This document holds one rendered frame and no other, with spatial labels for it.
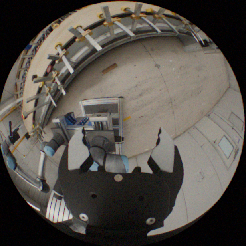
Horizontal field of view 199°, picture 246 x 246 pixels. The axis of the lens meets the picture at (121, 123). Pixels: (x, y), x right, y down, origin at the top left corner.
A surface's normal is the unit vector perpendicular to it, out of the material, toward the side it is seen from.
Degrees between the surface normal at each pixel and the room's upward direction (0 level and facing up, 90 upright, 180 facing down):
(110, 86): 0
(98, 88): 0
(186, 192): 90
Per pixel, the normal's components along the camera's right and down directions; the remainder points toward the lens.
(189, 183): -0.51, -0.75
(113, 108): -0.02, 0.50
